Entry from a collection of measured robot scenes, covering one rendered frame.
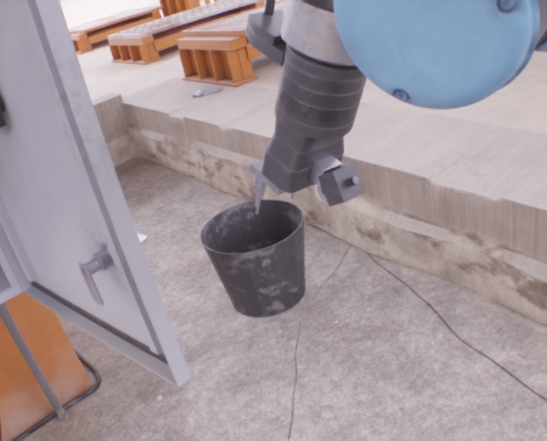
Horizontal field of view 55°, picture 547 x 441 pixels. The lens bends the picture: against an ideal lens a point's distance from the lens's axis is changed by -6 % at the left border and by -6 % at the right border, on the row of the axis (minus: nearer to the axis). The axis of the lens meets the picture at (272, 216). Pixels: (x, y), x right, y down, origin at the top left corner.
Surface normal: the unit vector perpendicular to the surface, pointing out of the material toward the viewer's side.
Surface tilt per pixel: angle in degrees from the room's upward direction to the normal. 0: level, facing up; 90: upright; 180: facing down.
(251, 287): 99
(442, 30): 95
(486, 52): 93
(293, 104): 88
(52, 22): 90
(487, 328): 0
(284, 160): 65
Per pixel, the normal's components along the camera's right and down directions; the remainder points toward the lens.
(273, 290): 0.33, 0.52
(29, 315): 0.68, 0.22
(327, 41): -0.21, 0.63
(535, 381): -0.20, -0.86
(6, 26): -0.63, 0.47
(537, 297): -0.80, 0.33
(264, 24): 0.16, -0.73
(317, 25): -0.43, 0.56
